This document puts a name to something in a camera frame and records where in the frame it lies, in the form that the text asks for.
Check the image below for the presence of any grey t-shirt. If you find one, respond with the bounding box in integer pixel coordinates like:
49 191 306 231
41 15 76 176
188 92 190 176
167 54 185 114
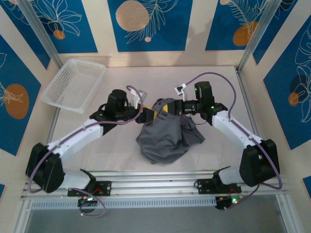
135 98 206 165

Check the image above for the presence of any purple cable loop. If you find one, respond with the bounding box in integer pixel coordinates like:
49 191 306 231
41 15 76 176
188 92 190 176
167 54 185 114
79 191 107 217

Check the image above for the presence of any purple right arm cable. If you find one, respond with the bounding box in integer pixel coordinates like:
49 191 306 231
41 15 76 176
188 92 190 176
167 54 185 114
186 72 284 212

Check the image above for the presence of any grey slotted cable duct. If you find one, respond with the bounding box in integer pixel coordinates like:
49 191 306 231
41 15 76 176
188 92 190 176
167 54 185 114
31 196 217 210

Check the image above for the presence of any aluminium frame bar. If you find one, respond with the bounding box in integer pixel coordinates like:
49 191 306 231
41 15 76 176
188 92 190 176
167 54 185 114
276 194 298 233
13 200 32 233

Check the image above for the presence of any thin black wire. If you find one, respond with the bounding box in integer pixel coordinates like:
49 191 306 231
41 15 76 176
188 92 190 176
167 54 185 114
181 113 206 126

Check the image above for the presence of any white plastic mesh basket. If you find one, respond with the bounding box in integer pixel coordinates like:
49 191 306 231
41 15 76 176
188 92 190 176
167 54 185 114
40 58 107 114

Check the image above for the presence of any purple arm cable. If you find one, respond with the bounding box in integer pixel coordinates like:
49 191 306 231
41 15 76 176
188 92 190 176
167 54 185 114
186 72 284 212
25 84 146 194

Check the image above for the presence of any aluminium corner post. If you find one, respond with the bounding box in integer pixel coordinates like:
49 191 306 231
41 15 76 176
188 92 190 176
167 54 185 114
236 0 280 73
17 0 65 70

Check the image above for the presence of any aluminium table side rail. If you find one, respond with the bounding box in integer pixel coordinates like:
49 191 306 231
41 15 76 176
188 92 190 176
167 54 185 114
45 108 61 146
235 67 262 139

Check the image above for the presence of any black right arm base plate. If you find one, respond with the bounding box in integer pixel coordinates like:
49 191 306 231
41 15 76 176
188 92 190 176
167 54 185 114
196 178 242 195

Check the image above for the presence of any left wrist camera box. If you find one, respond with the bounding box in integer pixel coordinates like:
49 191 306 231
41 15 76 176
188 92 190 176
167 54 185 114
131 87 148 108

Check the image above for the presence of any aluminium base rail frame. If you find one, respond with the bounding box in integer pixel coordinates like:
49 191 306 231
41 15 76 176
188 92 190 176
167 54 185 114
20 169 289 200

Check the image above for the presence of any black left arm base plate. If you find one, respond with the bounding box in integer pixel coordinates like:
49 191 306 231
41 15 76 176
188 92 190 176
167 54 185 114
67 181 112 197

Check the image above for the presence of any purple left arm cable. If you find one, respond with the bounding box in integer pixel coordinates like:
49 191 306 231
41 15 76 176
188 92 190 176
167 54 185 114
25 84 146 194

